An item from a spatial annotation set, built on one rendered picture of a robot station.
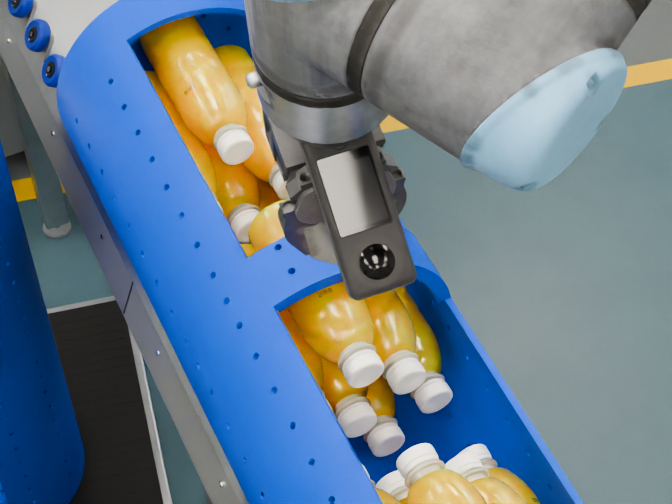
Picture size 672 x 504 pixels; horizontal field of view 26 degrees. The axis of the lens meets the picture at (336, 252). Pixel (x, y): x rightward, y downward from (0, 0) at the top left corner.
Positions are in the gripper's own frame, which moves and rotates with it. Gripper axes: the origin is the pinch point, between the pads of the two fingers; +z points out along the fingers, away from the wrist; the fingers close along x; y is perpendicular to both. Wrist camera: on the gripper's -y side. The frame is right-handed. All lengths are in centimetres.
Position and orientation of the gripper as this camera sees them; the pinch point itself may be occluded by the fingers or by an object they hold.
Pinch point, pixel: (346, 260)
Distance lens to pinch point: 109.2
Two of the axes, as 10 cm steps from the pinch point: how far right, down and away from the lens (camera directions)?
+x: -9.5, 2.9, -1.1
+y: -3.1, -8.4, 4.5
